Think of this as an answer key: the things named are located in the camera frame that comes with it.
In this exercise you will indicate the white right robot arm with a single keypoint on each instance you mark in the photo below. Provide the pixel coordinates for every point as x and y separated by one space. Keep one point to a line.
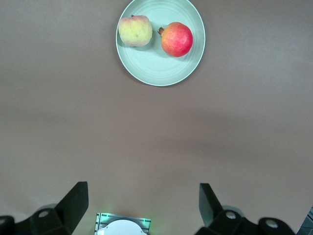
122 228

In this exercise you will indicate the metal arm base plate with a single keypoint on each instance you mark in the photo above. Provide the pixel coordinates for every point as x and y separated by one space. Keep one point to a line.
102 218

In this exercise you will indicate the brown table cover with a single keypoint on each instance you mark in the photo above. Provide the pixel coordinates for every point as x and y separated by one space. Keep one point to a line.
61 122

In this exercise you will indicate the red apple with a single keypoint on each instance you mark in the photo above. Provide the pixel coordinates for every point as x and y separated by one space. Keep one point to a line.
177 40

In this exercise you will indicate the light green plate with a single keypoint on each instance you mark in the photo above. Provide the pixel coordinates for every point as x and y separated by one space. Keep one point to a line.
151 68

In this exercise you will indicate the yellow pink peach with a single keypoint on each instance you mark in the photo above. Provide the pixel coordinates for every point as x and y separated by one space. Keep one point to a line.
134 31

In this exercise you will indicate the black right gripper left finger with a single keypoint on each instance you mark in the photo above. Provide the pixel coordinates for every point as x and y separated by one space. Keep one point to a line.
61 220

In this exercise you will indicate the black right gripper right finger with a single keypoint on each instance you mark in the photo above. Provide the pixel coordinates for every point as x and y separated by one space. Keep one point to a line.
220 225

